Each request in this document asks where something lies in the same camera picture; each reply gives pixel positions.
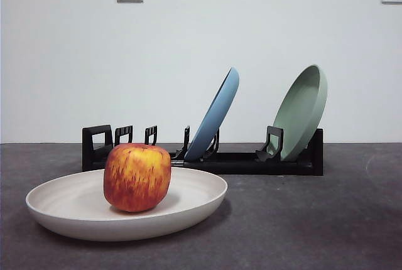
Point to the red yellow apple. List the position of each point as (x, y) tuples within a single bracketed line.
[(138, 176)]

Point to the pale green plate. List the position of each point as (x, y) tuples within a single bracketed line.
[(298, 116)]

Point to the blue plate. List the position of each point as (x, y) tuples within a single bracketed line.
[(216, 113)]

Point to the cream yellow plate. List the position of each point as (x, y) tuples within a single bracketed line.
[(72, 210)]

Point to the black plate rack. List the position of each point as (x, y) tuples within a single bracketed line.
[(251, 164)]

